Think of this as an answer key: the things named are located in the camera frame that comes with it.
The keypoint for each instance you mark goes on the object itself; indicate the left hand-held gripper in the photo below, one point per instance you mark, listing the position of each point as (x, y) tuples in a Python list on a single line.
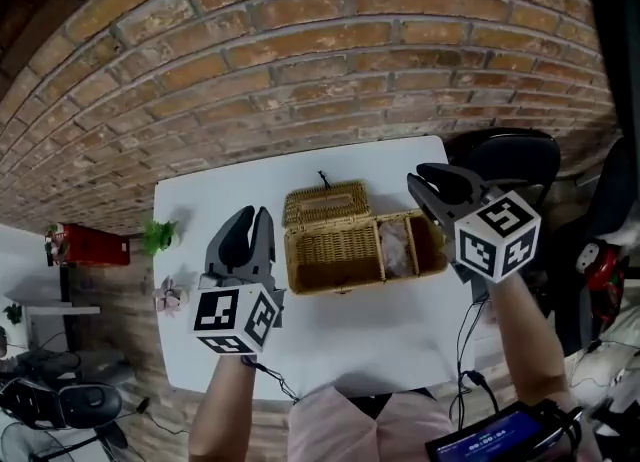
[(215, 310)]

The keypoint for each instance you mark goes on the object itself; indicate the red and black helmet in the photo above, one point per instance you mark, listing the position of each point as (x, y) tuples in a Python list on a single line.
[(605, 275)]

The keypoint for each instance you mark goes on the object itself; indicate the small green plant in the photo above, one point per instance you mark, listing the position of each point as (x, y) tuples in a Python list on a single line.
[(160, 236)]

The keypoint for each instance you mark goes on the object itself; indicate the person's left forearm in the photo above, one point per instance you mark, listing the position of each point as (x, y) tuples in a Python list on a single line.
[(225, 410)]

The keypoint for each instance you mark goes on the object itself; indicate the black office chair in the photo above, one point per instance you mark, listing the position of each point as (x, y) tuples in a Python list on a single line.
[(515, 155)]

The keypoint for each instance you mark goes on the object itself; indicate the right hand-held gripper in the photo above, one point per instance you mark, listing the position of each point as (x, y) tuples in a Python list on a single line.
[(500, 230)]

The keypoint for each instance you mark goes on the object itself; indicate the large black chair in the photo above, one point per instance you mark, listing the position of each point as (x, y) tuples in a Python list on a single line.
[(600, 210)]

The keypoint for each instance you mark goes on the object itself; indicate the dark green potted plant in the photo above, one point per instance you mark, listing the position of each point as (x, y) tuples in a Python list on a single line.
[(12, 313)]

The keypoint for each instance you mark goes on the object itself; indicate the woven wicker box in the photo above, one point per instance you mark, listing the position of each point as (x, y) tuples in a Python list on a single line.
[(332, 250)]

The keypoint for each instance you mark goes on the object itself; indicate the pink succulent ornament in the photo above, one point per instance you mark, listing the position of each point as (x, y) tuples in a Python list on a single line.
[(170, 296)]

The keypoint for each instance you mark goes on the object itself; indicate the person's right forearm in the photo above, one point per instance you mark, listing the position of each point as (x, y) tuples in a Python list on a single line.
[(525, 340)]

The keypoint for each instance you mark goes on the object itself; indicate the grey wall shelf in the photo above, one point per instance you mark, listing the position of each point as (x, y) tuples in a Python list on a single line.
[(50, 306)]

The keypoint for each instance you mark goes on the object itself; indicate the pale pink item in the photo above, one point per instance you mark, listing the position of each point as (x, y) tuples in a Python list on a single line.
[(396, 247)]

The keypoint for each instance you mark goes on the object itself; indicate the black screen device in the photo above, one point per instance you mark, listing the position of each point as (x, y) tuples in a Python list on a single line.
[(495, 437)]

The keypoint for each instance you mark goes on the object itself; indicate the person's pink clothing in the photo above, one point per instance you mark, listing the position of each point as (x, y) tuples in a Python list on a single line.
[(350, 430)]

